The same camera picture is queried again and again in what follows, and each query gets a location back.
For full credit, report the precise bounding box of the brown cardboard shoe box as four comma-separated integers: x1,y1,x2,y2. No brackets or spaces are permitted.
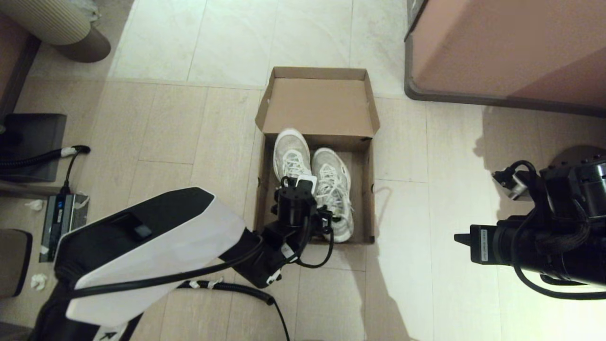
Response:
254,66,381,245

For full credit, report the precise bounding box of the pink brown cabinet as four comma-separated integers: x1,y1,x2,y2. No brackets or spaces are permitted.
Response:
404,0,606,118

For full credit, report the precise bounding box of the grey power device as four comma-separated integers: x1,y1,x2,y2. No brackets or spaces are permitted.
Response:
39,193,89,262

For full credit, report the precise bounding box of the black square platform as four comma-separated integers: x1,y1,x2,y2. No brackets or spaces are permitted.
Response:
0,113,67,183

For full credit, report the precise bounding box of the dark rounded pad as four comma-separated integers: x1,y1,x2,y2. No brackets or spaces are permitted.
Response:
0,229,33,298

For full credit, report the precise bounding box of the ribbed beige bin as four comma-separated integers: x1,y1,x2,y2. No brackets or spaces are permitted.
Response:
0,0,112,63

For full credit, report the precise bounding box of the dark wooden furniture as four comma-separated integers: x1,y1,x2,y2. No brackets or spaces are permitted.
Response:
0,12,41,114

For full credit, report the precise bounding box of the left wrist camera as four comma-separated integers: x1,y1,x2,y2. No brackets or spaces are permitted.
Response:
295,174,317,195

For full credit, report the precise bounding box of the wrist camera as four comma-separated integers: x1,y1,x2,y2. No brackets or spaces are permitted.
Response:
491,170,527,200
295,174,317,195

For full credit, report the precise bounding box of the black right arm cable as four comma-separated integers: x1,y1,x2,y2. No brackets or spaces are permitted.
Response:
492,161,606,300

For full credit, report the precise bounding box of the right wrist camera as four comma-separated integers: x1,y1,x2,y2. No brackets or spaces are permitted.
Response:
491,170,527,200

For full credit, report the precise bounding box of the black corrugated cable conduit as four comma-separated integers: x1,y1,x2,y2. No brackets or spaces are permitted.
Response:
178,279,290,341

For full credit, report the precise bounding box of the black hose with white tape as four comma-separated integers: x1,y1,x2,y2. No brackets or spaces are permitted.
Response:
0,144,90,195

